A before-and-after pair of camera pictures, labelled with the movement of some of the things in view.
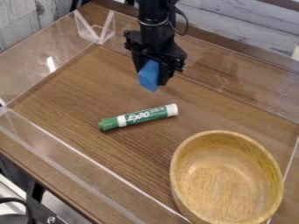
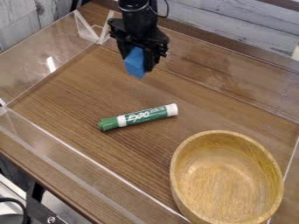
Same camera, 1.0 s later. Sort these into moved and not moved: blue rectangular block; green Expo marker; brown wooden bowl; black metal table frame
Moved: blue rectangular block
Not moved: black metal table frame; green Expo marker; brown wooden bowl
